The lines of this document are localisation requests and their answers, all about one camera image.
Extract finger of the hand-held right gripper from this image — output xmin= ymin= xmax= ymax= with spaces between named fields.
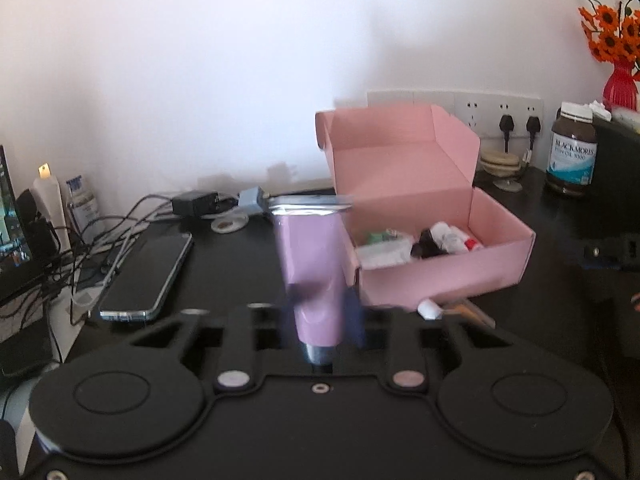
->
xmin=575 ymin=234 xmax=640 ymax=271

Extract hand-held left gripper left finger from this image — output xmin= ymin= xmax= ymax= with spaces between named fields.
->
xmin=129 ymin=285 xmax=301 ymax=393

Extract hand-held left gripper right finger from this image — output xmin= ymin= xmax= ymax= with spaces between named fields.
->
xmin=345 ymin=290 xmax=508 ymax=393

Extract pink tube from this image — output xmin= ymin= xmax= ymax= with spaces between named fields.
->
xmin=267 ymin=195 xmax=353 ymax=365

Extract clear plastic sachet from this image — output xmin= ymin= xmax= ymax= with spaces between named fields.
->
xmin=356 ymin=240 xmax=413 ymax=270

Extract green item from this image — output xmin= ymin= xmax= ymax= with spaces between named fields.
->
xmin=367 ymin=229 xmax=416 ymax=248

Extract pink cardboard box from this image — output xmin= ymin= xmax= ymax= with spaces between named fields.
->
xmin=315 ymin=104 xmax=537 ymax=308

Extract clear small bottle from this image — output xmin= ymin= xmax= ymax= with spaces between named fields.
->
xmin=442 ymin=300 xmax=493 ymax=328

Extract white tube blue print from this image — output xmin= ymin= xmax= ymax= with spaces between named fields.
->
xmin=430 ymin=222 xmax=468 ymax=253

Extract white tube red band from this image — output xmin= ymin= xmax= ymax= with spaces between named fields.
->
xmin=450 ymin=227 xmax=485 ymax=252

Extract black desktop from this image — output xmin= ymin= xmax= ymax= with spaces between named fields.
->
xmin=65 ymin=165 xmax=640 ymax=480

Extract black hair clip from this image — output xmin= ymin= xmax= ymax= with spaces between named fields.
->
xmin=411 ymin=229 xmax=451 ymax=260

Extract brown supplement bottle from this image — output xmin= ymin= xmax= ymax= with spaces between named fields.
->
xmin=545 ymin=101 xmax=599 ymax=197

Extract white round desk grommet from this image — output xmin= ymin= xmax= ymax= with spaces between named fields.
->
xmin=210 ymin=212 xmax=251 ymax=234

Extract blue-grey charger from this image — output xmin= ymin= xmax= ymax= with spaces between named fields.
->
xmin=237 ymin=186 xmax=268 ymax=213

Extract dark smartphone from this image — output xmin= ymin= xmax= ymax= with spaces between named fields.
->
xmin=98 ymin=232 xmax=195 ymax=322

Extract black power adapter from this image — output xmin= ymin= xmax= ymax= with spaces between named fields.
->
xmin=171 ymin=191 xmax=236 ymax=218

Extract red vase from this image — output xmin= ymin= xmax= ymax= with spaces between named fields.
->
xmin=602 ymin=60 xmax=640 ymax=111

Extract orange artificial flowers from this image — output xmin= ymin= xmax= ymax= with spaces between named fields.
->
xmin=574 ymin=0 xmax=640 ymax=81

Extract clear bottle blue label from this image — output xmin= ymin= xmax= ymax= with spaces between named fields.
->
xmin=65 ymin=175 xmax=101 ymax=233

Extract white bottle yellow cap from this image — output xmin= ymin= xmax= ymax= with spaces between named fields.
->
xmin=32 ymin=162 xmax=71 ymax=256

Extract black desk gadget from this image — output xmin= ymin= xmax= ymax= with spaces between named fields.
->
xmin=15 ymin=189 xmax=61 ymax=261

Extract laptop screen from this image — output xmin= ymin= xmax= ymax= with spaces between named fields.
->
xmin=0 ymin=145 xmax=56 ymax=376

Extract white wall socket panel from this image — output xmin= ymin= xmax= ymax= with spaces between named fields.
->
xmin=366 ymin=90 xmax=545 ymax=138

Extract tangle of cables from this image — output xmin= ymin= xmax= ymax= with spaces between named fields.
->
xmin=0 ymin=192 xmax=241 ymax=366

